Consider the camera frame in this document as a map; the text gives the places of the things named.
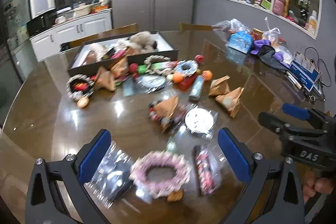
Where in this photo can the green hair clip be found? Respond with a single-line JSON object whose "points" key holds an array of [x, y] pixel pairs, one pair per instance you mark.
{"points": [[143, 68]]}

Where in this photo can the black white scrunchie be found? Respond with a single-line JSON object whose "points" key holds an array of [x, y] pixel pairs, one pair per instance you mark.
{"points": [[71, 85]]}

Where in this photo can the pink pouch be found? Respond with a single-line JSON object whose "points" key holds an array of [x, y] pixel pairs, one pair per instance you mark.
{"points": [[278, 6]]}

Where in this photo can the blue box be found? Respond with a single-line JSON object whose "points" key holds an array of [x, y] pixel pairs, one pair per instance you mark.
{"points": [[239, 41]]}

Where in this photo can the clear packet with black item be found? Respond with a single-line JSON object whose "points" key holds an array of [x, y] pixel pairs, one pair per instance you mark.
{"points": [[115, 179]]}

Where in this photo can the black shallow box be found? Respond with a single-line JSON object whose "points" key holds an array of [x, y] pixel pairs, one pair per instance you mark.
{"points": [[147, 56]]}

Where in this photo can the green box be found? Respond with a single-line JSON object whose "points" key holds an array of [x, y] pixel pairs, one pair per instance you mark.
{"points": [[265, 3]]}

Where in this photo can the pink crochet scrunchie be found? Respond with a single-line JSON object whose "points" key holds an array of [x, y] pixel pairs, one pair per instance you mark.
{"points": [[139, 174]]}

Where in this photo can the green pink packet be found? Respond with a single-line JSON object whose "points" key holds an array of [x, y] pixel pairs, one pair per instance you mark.
{"points": [[162, 65]]}

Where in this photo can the beige basin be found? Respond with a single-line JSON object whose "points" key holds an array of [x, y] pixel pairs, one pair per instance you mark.
{"points": [[78, 10]]}

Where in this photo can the white mug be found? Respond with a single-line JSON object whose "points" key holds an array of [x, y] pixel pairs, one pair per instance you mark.
{"points": [[59, 20]]}

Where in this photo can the blue white carton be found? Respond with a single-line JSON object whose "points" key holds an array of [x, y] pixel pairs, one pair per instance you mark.
{"points": [[305, 70]]}

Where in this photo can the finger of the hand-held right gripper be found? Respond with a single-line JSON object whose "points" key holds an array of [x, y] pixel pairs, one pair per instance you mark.
{"points": [[273, 124], [295, 111]]}

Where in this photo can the purple plush toy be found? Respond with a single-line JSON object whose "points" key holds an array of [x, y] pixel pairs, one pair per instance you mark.
{"points": [[260, 45]]}

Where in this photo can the white disc in clear bag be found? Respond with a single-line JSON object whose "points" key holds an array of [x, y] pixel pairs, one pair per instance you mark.
{"points": [[198, 120]]}

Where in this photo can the orange ball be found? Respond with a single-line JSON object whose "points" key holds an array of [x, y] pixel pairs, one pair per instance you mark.
{"points": [[207, 75], [178, 77]]}

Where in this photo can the brown glossy desktop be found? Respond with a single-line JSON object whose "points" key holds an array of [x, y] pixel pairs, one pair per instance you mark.
{"points": [[78, 129]]}

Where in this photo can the red strawberry toy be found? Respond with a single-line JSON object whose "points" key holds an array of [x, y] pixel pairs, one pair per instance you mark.
{"points": [[134, 67]]}

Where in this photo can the kraft paper pyramid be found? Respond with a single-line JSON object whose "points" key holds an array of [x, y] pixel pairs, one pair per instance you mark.
{"points": [[119, 66], [219, 86], [105, 79], [231, 102], [166, 108]]}

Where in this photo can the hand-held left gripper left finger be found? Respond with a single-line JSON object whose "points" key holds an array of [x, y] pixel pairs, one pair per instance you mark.
{"points": [[95, 157]]}

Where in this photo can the beige crochet scrunchie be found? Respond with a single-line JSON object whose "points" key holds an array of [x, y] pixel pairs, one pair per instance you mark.
{"points": [[151, 58]]}

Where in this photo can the clear plastic bag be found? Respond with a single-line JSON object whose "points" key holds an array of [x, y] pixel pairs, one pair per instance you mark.
{"points": [[231, 26]]}

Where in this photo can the wooden chair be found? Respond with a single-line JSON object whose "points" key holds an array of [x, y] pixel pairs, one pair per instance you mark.
{"points": [[105, 33], [194, 27]]}

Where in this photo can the grey cloth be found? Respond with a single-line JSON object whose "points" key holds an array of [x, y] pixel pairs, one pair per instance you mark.
{"points": [[270, 58]]}

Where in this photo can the person's right hand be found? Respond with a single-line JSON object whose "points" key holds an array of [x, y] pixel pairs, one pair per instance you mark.
{"points": [[319, 186]]}

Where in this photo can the clear bag with white ribbon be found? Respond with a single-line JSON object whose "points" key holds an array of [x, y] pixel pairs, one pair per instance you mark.
{"points": [[271, 32]]}

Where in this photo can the glass sliding door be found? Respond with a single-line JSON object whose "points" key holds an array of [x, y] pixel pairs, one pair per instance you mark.
{"points": [[13, 29]]}

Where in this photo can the cream crochet scrunchie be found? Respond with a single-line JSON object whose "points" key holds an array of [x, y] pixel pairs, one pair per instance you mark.
{"points": [[97, 49]]}

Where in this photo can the orange-red lighter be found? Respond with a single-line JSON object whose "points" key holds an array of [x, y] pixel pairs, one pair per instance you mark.
{"points": [[187, 82]]}

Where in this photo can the round cookie toy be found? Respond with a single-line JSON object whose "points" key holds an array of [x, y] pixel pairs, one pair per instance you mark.
{"points": [[83, 102]]}

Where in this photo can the pink patterned lighter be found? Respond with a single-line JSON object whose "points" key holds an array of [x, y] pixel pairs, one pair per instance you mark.
{"points": [[206, 174]]}

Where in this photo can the white base cabinet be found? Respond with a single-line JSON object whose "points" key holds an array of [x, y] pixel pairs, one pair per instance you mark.
{"points": [[71, 32]]}

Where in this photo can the small red ball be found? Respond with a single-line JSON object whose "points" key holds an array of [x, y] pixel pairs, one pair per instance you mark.
{"points": [[199, 58]]}

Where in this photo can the beige plush toy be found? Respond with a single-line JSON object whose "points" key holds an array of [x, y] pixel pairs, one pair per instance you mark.
{"points": [[141, 41]]}

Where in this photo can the black microwave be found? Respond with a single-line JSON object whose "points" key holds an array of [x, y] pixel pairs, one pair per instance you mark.
{"points": [[39, 24]]}

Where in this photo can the yellow white bottle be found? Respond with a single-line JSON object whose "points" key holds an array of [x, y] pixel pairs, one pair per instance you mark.
{"points": [[312, 20]]}

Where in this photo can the silver tube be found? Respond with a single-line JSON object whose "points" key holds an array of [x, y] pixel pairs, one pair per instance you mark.
{"points": [[294, 79]]}

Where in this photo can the black disc in clear bag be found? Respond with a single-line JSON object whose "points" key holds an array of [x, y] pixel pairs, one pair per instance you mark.
{"points": [[152, 82]]}

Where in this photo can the blue white crochet scrunchie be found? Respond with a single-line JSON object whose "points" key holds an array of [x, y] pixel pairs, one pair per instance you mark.
{"points": [[181, 65]]}

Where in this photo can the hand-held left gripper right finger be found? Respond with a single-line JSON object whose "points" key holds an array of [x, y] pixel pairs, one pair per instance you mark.
{"points": [[233, 158]]}

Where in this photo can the teal tube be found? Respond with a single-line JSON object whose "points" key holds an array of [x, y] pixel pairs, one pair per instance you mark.
{"points": [[197, 87]]}

